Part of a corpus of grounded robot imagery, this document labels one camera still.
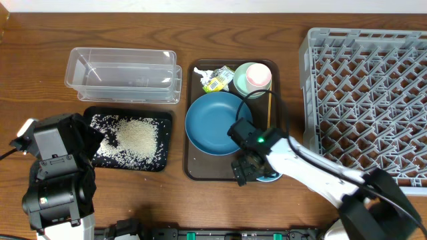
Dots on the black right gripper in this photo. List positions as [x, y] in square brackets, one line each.
[245, 163]

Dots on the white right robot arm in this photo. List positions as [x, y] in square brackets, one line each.
[370, 206]

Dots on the black waste tray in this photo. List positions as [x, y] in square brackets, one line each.
[160, 113]

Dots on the yellow snack wrapper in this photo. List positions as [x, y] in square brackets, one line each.
[219, 80]

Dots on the dark blue bowl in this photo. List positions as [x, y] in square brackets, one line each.
[209, 118]

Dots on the pink cup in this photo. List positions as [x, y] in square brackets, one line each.
[258, 76]

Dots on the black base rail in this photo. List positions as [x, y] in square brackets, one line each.
[134, 229]

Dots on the green bowl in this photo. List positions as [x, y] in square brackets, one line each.
[240, 79]

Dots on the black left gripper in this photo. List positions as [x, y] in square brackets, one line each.
[87, 137]

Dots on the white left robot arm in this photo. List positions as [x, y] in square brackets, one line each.
[62, 179]

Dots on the wooden chopstick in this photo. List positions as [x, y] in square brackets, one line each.
[269, 106]

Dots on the white rice pile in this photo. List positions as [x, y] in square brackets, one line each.
[133, 138]

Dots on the brown serving tray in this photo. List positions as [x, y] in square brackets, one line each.
[201, 166]

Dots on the grey dishwasher rack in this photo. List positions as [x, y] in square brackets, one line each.
[365, 100]

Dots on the light blue bowl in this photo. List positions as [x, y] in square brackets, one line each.
[269, 178]

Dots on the clear plastic bin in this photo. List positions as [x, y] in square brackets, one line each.
[124, 75]

